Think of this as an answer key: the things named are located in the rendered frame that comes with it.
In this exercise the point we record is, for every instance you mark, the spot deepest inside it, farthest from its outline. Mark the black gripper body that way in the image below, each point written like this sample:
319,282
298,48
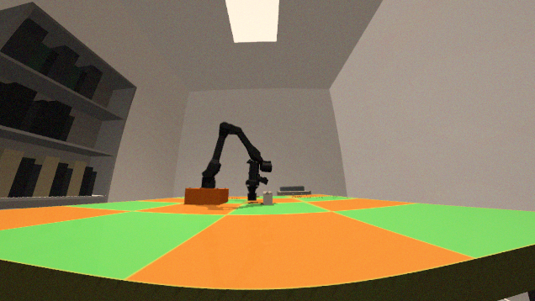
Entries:
252,180

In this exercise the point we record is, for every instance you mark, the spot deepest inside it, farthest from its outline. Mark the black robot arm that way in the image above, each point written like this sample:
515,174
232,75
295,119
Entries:
213,168

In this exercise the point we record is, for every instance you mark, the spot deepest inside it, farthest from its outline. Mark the black two-prong plug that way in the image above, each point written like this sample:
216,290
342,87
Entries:
252,199

